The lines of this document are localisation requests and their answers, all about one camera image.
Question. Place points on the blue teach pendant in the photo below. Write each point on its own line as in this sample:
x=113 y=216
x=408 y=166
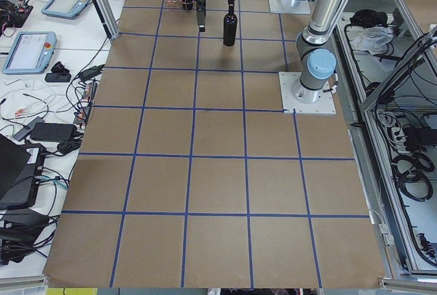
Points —
x=67 y=9
x=30 y=53

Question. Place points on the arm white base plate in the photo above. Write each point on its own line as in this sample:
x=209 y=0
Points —
x=289 y=7
x=299 y=100

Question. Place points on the dark glass wine bottle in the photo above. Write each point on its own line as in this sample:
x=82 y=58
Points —
x=230 y=23

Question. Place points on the white crumpled cloth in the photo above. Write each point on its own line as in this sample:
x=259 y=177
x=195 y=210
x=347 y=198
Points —
x=373 y=40

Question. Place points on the aluminium corner post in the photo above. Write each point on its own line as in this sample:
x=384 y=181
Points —
x=107 y=18

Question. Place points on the black laptop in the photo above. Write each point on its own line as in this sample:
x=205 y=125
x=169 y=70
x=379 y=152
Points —
x=21 y=165

